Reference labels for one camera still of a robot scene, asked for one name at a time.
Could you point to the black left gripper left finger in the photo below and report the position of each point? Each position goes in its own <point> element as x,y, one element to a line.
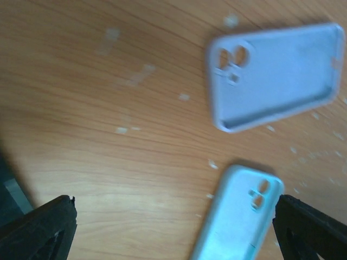
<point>44,233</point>

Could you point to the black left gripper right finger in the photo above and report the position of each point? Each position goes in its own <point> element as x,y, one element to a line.
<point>303,232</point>

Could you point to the black smartphone blue edge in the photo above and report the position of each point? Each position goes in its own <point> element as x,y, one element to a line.
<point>14,200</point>

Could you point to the light blue phone case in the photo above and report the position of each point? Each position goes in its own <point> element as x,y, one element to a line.
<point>241,212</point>

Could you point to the lavender phone case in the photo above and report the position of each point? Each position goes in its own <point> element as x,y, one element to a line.
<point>261,77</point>

